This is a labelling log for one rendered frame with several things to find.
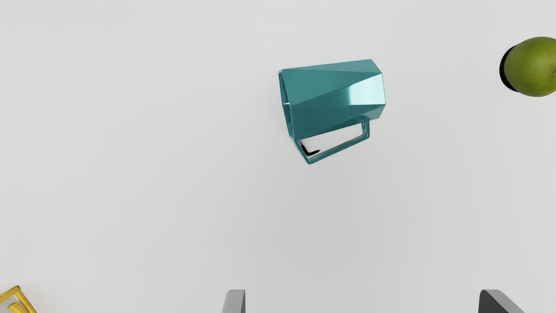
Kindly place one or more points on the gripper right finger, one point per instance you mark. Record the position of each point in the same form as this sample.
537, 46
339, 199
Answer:
495, 303

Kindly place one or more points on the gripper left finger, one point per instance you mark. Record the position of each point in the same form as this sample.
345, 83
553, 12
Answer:
234, 302

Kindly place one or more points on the teal faceted mug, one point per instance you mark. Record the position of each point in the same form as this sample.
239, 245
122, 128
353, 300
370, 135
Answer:
325, 100

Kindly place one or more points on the yellow box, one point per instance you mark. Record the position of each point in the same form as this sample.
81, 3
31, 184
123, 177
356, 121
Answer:
14, 302

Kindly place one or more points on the green apple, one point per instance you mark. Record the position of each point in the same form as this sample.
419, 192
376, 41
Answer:
532, 67

